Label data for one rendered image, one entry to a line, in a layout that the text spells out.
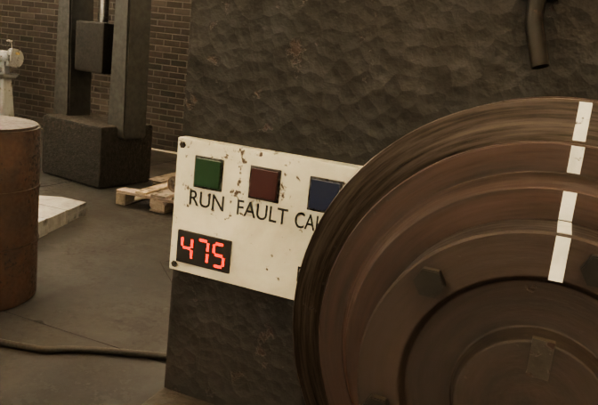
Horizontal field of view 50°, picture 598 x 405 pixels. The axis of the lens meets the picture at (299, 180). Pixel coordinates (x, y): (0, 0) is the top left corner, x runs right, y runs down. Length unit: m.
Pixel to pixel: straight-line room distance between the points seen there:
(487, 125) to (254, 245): 0.36
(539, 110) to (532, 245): 0.13
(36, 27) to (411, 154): 8.83
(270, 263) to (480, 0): 0.39
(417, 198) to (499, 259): 0.11
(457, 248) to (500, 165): 0.09
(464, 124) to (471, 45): 0.17
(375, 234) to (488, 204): 0.11
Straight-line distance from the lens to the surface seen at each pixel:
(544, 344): 0.52
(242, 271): 0.84
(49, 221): 4.66
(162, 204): 5.22
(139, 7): 5.94
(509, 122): 0.58
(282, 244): 0.81
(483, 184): 0.56
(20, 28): 9.52
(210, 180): 0.83
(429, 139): 0.59
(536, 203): 0.55
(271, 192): 0.79
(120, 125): 5.93
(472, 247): 0.52
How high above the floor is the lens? 1.36
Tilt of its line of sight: 11 degrees down
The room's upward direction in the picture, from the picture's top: 6 degrees clockwise
